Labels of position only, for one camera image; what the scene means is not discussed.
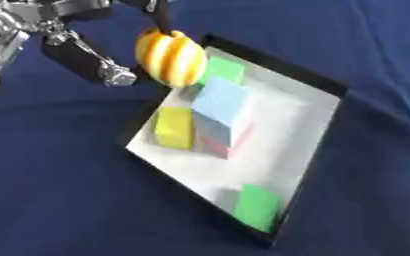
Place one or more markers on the black box with white inside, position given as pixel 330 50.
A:
pixel 261 156

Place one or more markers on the pale blue and pink cube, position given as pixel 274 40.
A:
pixel 220 100

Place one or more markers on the yellow block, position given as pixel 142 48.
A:
pixel 173 128

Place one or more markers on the green block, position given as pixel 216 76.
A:
pixel 258 206
pixel 226 68

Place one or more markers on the yellow striped toy pumpkin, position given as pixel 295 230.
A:
pixel 170 58

